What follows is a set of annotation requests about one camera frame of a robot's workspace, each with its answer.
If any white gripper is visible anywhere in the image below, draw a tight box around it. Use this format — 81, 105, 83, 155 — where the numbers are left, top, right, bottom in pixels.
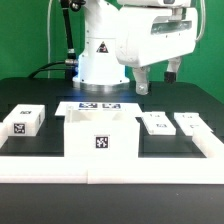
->
115, 7, 197, 95

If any white cabinet door panel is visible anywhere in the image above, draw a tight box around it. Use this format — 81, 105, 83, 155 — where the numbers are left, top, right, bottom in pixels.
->
142, 111, 176, 136
174, 112, 212, 136

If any white cabinet body box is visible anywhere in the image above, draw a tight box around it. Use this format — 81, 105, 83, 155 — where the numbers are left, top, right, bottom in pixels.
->
64, 107, 140, 159

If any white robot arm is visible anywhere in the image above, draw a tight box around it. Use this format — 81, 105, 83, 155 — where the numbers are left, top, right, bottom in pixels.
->
59, 0, 198, 95

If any white cabinet top block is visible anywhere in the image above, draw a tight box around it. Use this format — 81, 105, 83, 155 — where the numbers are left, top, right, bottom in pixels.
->
3, 104, 45, 136

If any white U-shaped table fence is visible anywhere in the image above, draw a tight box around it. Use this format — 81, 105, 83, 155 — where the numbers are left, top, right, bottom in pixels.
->
0, 121, 224, 185

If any white marker base plate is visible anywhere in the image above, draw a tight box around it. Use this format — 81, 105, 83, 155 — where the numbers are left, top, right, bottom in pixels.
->
55, 101, 142, 117

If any black cable bundle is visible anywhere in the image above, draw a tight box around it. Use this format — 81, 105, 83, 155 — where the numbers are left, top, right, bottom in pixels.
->
27, 0, 84, 80

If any white thin cable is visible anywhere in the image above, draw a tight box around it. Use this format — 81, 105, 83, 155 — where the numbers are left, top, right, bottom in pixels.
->
46, 0, 54, 80

